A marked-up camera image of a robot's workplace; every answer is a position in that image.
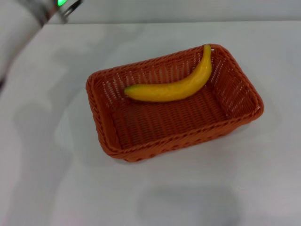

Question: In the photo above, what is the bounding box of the yellow banana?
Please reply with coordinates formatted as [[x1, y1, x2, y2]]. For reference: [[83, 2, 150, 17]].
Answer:
[[124, 44, 213, 103]]

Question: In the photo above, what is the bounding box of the orange woven plastic basket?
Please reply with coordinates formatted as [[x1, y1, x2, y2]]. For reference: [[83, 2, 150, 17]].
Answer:
[[85, 43, 264, 163]]

